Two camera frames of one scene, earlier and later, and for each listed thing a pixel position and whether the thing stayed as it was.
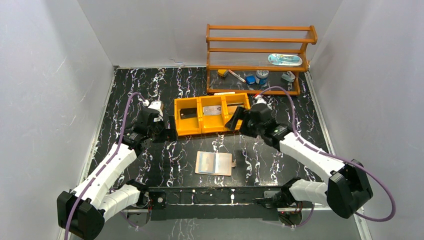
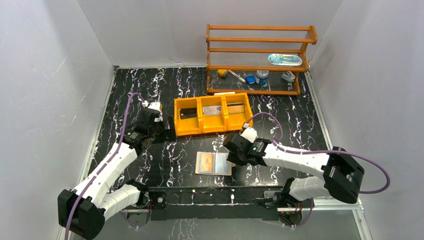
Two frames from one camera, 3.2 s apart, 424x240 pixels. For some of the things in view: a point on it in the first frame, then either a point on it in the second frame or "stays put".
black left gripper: [162, 127] stays put
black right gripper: [240, 113] → [232, 158]
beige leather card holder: [214, 163] stays put
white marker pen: [237, 76] stays put
